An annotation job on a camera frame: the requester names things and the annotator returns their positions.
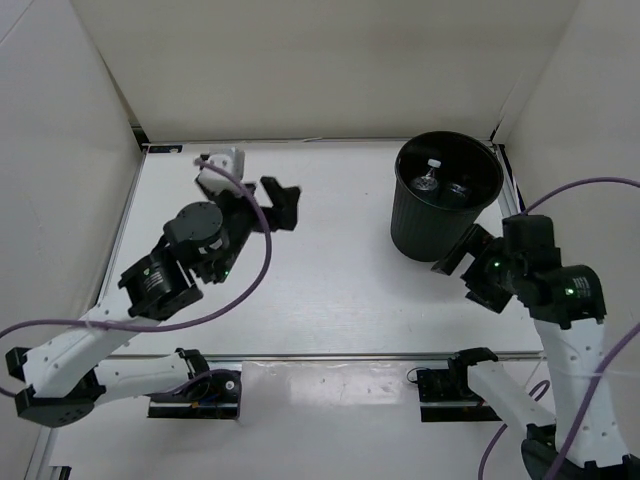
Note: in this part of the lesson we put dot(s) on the blue label bottle white cap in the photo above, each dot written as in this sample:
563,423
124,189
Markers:
455,195

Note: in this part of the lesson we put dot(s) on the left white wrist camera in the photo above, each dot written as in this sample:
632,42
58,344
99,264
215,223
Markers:
219,171

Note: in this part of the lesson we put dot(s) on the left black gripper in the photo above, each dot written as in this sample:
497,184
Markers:
282,212

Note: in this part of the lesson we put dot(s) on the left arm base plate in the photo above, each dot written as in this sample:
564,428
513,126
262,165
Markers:
215,398

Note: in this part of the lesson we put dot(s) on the clear unlabelled plastic bottle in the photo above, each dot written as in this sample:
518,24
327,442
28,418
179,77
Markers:
427,184

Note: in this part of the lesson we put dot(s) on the dark green plastic bin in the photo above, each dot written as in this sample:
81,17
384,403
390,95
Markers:
421,228

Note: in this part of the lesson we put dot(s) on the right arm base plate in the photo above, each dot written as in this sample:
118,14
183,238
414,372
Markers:
441,401

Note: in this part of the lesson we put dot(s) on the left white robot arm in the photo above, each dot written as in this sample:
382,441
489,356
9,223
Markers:
68,376

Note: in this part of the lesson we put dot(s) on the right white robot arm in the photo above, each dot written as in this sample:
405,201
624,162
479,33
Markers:
580,437

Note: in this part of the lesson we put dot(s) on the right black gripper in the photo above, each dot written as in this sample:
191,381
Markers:
479,293

